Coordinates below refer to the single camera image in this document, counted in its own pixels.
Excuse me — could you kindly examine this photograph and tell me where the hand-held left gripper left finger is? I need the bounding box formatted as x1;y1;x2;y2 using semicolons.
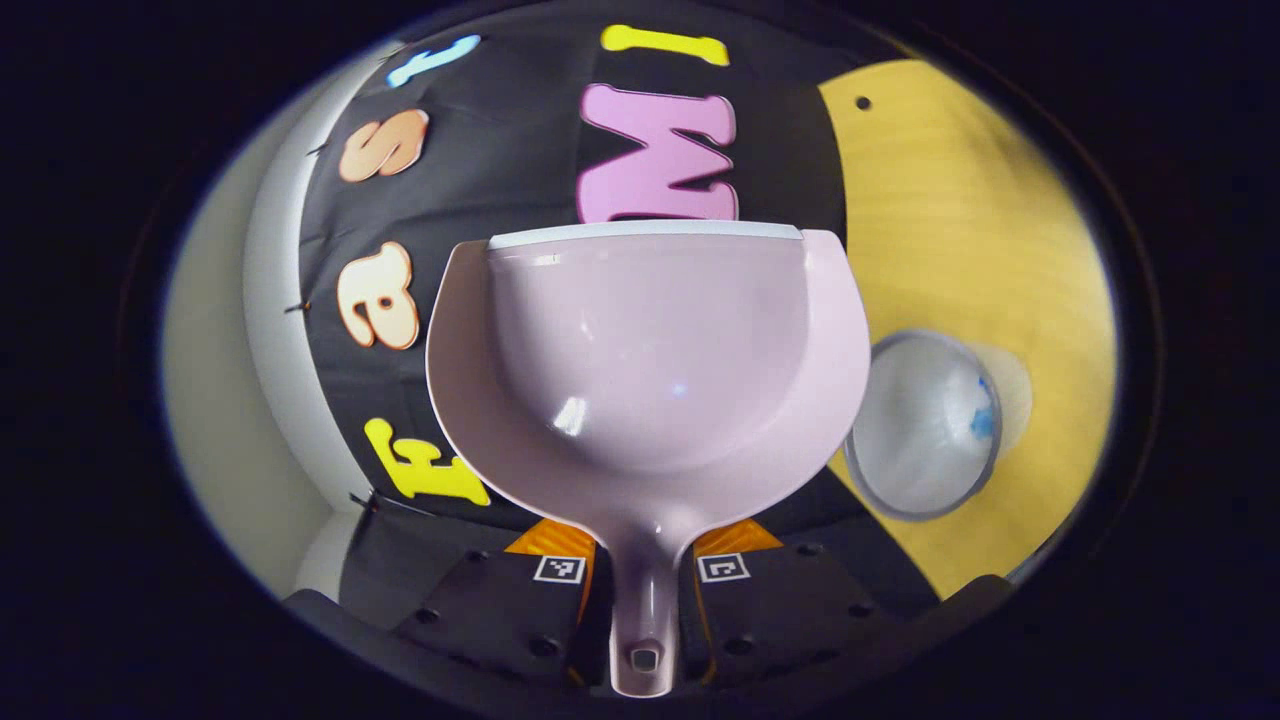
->
393;517;611;693

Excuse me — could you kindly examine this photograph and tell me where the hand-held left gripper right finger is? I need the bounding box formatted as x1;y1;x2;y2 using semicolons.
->
678;517;902;688

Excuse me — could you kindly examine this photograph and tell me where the white garbage bin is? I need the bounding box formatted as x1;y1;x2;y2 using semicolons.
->
843;328;1033;523

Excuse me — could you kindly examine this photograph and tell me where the pink dustpan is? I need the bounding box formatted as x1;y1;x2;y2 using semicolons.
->
425;220;871;698

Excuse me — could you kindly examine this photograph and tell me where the row of black cloth clips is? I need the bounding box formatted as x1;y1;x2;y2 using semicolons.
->
283;140;386;506

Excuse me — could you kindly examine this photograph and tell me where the black backdrop cloth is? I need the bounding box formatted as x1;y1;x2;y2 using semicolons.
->
297;0;946;641

